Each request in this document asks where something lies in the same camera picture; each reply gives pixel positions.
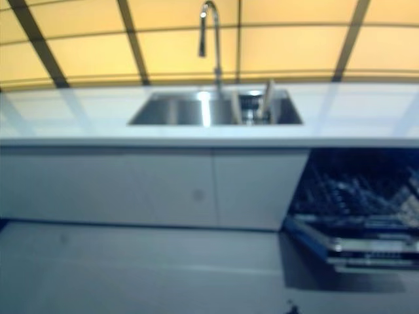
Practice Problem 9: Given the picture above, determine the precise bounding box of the open dishwasher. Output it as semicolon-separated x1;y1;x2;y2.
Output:
282;147;419;272

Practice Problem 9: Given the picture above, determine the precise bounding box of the dishwasher door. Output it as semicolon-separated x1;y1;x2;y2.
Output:
282;215;419;272

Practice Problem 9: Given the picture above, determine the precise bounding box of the stainless steel kitchen sink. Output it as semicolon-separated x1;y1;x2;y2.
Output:
126;90;304;127

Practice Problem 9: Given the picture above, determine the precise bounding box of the white plate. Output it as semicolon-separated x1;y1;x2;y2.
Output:
258;79;276;124
230;91;244;125

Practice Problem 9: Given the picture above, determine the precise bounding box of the white cabinet door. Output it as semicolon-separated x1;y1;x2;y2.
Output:
0;147;217;228
212;148;310;230

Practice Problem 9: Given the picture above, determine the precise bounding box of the chrome gooseneck kitchen faucet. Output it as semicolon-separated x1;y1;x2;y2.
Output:
197;0;224;96

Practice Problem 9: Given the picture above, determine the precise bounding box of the dishwasher wire rack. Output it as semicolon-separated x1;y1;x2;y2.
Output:
293;160;419;226

